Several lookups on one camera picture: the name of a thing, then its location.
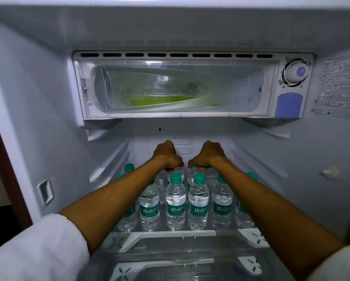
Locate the person's right hand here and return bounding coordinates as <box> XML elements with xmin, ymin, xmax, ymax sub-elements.
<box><xmin>187</xmin><ymin>140</ymin><xmax>227</xmax><ymax>173</ymax></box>

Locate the person's left hand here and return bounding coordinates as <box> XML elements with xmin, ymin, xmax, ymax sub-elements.
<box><xmin>151</xmin><ymin>140</ymin><xmax>185</xmax><ymax>174</ymax></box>

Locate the bottle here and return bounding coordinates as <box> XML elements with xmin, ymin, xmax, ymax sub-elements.
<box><xmin>166</xmin><ymin>168</ymin><xmax>185</xmax><ymax>185</ymax></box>
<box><xmin>187</xmin><ymin>165</ymin><xmax>206</xmax><ymax>190</ymax></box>

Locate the row of bottles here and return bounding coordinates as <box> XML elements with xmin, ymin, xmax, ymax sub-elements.
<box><xmin>116</xmin><ymin>163</ymin><xmax>259</xmax><ymax>233</ymax></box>

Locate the dark maroon refrigerator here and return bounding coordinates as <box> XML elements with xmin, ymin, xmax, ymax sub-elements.
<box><xmin>0</xmin><ymin>0</ymin><xmax>350</xmax><ymax>281</ymax></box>

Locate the person's right forearm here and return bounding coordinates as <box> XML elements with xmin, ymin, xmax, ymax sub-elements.
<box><xmin>210</xmin><ymin>158</ymin><xmax>346</xmax><ymax>280</ymax></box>

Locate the person's left forearm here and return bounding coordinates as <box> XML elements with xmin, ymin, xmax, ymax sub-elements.
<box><xmin>59</xmin><ymin>159</ymin><xmax>169</xmax><ymax>256</ymax></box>

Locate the person's white shirt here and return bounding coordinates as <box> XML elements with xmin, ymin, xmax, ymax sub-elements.
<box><xmin>0</xmin><ymin>213</ymin><xmax>350</xmax><ymax>281</ymax></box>

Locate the green tray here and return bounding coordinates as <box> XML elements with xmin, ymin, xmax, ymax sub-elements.
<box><xmin>125</xmin><ymin>96</ymin><xmax>219</xmax><ymax>106</ymax></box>

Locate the white freezer compartment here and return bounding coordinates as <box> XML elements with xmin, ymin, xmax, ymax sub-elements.
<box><xmin>72</xmin><ymin>50</ymin><xmax>315</xmax><ymax>120</ymax></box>

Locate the glass shelf white trim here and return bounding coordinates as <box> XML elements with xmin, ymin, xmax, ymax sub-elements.
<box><xmin>104</xmin><ymin>228</ymin><xmax>270</xmax><ymax>254</ymax></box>
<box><xmin>110</xmin><ymin>256</ymin><xmax>263</xmax><ymax>281</ymax></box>

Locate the lavender push button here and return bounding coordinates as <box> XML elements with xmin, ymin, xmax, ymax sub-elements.
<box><xmin>275</xmin><ymin>92</ymin><xmax>304</xmax><ymax>119</ymax></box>

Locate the white thermostat dial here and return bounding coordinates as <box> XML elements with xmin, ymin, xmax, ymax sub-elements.
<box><xmin>281</xmin><ymin>57</ymin><xmax>310</xmax><ymax>85</ymax></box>

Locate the white instruction sticker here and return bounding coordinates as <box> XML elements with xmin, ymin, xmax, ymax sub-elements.
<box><xmin>311</xmin><ymin>52</ymin><xmax>350</xmax><ymax>120</ymax></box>

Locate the white wall peg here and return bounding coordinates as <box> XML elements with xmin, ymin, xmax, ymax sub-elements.
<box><xmin>320</xmin><ymin>164</ymin><xmax>340</xmax><ymax>180</ymax></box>

